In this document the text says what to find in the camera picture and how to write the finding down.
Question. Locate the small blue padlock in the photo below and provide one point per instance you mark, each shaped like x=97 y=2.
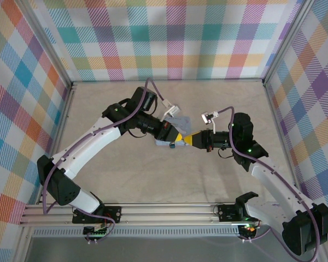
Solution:
x=172 y=145

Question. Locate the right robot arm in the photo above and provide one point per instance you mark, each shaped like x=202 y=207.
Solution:
x=276 y=183

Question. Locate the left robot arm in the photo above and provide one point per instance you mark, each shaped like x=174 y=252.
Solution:
x=84 y=152

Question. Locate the grey metal sheet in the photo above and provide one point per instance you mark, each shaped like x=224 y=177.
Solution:
x=166 y=249

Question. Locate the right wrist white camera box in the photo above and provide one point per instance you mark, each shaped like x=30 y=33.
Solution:
x=207 y=117

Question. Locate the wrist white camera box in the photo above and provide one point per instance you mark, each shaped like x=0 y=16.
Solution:
x=172 y=110
x=207 y=117

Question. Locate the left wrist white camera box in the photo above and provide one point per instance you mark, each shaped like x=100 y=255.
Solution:
x=172 y=110

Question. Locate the aluminium frame side rail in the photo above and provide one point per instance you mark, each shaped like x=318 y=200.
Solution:
x=66 y=109
x=274 y=109

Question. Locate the thin aluminium frame rail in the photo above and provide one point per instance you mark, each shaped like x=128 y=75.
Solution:
x=207 y=80

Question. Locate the right arm's black base plate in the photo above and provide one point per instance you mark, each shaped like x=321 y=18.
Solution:
x=227 y=213

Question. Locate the long aluminium mounting rail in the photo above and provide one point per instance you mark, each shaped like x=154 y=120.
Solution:
x=166 y=215

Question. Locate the left arm's black base plate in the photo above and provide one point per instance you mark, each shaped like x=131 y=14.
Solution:
x=113 y=214

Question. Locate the aluminium frame post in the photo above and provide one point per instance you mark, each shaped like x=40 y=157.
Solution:
x=287 y=41
x=49 y=43

